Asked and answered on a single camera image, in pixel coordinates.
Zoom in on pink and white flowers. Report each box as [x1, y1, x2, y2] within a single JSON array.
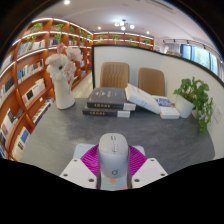
[[44, 42, 84, 83]]

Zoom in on thick white book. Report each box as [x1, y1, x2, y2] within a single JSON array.
[[124, 83, 162, 115]]

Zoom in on white plant pot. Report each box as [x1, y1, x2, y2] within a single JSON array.
[[174, 94, 196, 119]]

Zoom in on orange wooden bookshelf unit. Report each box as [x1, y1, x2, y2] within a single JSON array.
[[0, 18, 155, 163]]

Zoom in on white book with blue cover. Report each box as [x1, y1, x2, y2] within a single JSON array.
[[152, 95, 181, 120]]

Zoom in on ceiling lamp with round bulbs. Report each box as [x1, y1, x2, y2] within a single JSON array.
[[113, 18, 136, 32]]

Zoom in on tan upholstered chair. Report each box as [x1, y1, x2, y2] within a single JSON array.
[[99, 61, 130, 90], [138, 67, 166, 98]]

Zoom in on window with dark frame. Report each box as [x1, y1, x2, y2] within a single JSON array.
[[179, 43, 224, 81]]

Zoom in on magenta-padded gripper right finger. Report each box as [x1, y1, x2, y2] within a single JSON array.
[[127, 145, 169, 190]]

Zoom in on white computer mouse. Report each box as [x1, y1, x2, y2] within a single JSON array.
[[97, 132, 130, 179]]

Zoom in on white wall socket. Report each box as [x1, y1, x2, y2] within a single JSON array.
[[213, 102, 224, 124]]

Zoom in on green leafy pothos plant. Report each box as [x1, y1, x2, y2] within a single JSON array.
[[173, 77, 214, 133]]

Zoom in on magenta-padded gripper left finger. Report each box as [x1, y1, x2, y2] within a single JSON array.
[[59, 144, 102, 191]]

